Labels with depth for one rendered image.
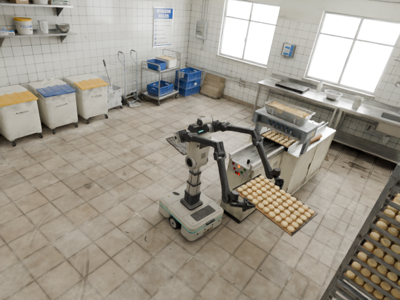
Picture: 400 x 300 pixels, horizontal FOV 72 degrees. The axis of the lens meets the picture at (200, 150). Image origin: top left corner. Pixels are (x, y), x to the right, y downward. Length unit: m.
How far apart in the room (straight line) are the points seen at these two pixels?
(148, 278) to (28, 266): 1.15
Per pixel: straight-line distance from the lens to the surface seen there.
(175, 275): 2.98
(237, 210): 3.42
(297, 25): 6.54
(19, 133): 5.14
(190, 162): 2.87
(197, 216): 3.15
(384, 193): 1.73
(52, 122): 5.30
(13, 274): 3.27
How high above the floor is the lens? 2.45
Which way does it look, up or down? 30 degrees down
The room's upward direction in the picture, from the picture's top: 7 degrees clockwise
